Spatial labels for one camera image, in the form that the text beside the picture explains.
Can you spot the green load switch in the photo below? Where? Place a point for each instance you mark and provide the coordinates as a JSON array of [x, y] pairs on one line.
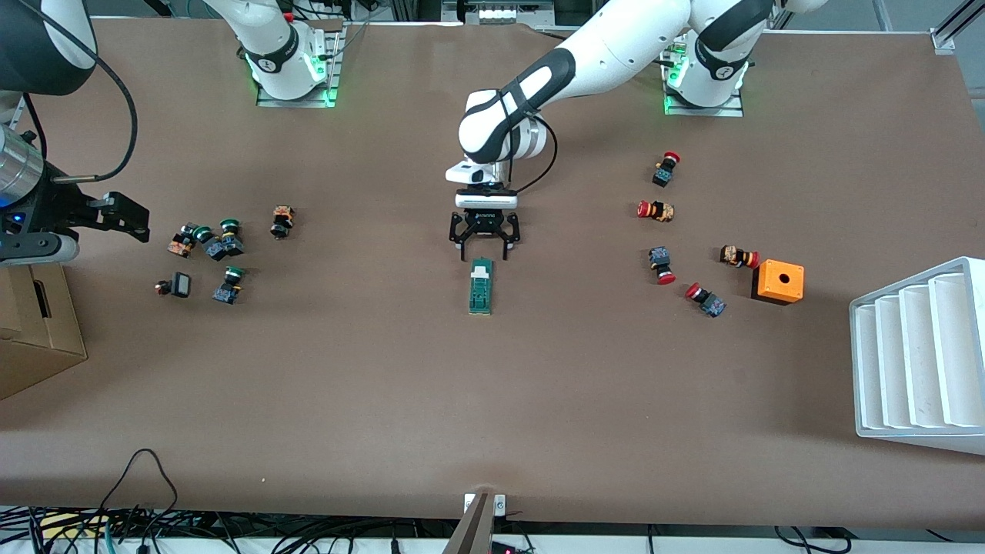
[[481, 296]]

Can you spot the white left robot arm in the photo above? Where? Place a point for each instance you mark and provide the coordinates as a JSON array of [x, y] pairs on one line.
[[616, 46]]

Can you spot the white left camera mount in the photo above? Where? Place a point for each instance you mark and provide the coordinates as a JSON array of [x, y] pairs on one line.
[[465, 173]]

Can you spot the black knob switch orange block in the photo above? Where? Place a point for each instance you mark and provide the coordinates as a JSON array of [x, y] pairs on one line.
[[282, 221], [181, 245]]

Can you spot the green push button blue block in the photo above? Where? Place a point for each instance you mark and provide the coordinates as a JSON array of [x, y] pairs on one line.
[[233, 245], [227, 291], [215, 248]]

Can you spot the red mushroom button blue block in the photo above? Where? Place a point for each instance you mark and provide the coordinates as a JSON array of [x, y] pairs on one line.
[[712, 304], [659, 258], [663, 175]]

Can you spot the aluminium frame profile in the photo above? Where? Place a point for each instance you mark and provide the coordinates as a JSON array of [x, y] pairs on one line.
[[943, 40]]

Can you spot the black device red light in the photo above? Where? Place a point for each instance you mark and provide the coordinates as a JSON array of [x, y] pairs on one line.
[[504, 548]]

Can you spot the small grey metal bracket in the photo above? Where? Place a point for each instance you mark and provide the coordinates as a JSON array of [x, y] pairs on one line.
[[500, 505], [470, 504]]

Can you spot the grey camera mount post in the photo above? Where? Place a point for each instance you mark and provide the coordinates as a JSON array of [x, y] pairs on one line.
[[471, 531]]

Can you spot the white device behind table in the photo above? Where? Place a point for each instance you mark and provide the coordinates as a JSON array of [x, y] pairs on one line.
[[496, 11]]

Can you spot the brown cardboard box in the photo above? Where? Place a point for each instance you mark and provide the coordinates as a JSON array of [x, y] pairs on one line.
[[38, 346]]

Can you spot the white stepped plastic rack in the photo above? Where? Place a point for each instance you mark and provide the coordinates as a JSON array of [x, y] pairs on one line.
[[912, 346]]

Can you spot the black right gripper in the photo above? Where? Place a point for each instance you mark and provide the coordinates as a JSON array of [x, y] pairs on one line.
[[60, 201]]

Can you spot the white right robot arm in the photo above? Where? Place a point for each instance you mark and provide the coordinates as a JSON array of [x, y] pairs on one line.
[[265, 31]]

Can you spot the orange push button enclosure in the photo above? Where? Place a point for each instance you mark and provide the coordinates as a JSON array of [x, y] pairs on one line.
[[793, 286]]

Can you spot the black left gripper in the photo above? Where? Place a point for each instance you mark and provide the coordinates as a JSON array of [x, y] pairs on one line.
[[485, 221]]

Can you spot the red mushroom button orange block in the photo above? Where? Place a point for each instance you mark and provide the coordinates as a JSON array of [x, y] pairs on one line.
[[660, 211], [735, 255]]

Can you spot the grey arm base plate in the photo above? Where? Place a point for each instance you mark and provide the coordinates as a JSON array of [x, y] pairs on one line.
[[296, 102], [704, 112]]

